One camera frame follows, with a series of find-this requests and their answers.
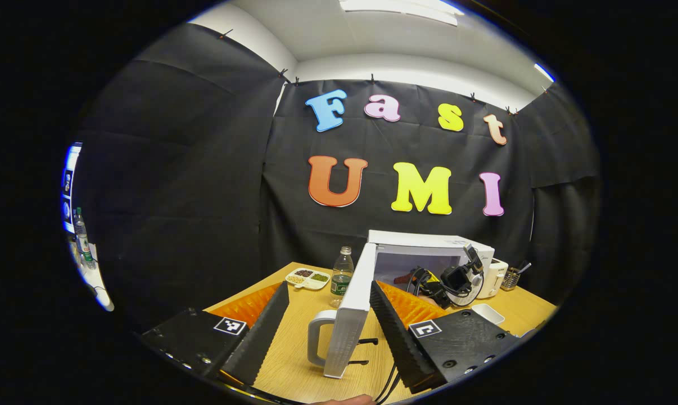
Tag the white divided snack dish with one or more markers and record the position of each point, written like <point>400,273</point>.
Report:
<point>308,278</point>

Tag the white toaster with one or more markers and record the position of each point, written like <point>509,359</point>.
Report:
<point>492,278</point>

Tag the small grey utensil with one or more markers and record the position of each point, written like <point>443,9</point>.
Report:
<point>523,268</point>

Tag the white microwave oven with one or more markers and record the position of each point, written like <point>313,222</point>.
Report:
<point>350,315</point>

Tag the plastic water bottle green label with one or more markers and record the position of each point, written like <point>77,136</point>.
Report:
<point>342,278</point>
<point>83,242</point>

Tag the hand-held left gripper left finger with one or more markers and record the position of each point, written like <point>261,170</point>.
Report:
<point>260,343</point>

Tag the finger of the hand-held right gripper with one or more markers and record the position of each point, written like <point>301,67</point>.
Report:
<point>423,275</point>
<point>434,289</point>

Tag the white panel with black squares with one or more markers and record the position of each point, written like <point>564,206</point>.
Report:
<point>71,185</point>

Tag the black backdrop cloth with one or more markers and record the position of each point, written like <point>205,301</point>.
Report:
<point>193,197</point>

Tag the white side table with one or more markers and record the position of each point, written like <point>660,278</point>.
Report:
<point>94,287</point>

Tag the white rectangular tray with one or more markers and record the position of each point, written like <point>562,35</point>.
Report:
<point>488,313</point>

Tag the ceiling light panel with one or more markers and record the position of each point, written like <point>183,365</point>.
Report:
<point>401,10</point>
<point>544,72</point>

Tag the reddish brown sausage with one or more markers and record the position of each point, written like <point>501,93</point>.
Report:
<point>402,278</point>

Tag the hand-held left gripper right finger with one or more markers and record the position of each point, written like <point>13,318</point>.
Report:
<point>401,343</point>

